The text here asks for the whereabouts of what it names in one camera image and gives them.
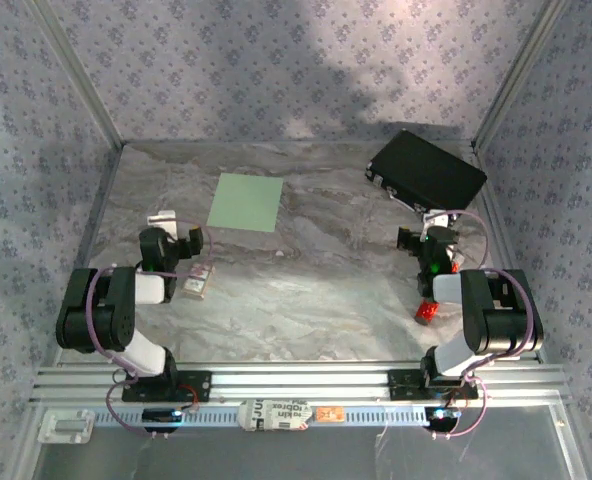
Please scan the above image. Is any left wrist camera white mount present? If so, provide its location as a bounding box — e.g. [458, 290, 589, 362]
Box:
[146, 209, 178, 240]

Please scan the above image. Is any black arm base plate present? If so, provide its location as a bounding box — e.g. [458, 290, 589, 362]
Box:
[388, 368, 480, 401]
[121, 370, 213, 404]

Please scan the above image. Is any black controller board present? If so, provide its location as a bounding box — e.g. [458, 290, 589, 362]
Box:
[424, 405, 463, 432]
[142, 407, 185, 434]

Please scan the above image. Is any black hard case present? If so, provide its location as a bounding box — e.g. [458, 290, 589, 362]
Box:
[364, 128, 488, 222]

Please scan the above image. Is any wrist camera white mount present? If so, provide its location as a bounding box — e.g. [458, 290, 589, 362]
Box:
[146, 209, 178, 240]
[422, 208, 458, 232]

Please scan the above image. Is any grey slotted cable duct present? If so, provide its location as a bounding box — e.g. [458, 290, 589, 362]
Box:
[93, 403, 430, 429]

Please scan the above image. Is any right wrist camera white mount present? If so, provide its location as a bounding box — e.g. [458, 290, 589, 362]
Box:
[422, 208, 458, 232]

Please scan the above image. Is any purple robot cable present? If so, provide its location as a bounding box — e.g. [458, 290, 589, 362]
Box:
[86, 221, 213, 441]
[428, 208, 532, 441]

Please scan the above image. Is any long aluminium mounting rail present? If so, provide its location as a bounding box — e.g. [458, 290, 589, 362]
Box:
[29, 363, 570, 404]

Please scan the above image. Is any grey metal bracket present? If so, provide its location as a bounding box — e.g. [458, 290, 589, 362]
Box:
[37, 408, 96, 445]

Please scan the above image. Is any aluminium frame post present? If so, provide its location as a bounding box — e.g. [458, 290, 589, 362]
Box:
[470, 0, 572, 151]
[25, 0, 127, 149]

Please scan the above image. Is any small pink white card box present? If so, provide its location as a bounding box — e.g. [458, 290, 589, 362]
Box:
[182, 263, 216, 301]

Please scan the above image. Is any light green cloth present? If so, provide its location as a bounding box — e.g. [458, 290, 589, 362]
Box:
[206, 172, 285, 234]

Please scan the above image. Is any printed white paper roll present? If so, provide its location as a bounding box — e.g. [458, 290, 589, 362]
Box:
[238, 398, 313, 432]

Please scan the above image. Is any aluminium table side rail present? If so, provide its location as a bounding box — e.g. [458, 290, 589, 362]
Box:
[473, 144, 547, 364]
[55, 143, 125, 365]

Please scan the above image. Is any red toy block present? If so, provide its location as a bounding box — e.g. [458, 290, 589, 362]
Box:
[414, 298, 441, 327]

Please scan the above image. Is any clear acrylic panel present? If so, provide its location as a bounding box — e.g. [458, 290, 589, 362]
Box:
[30, 402, 585, 480]

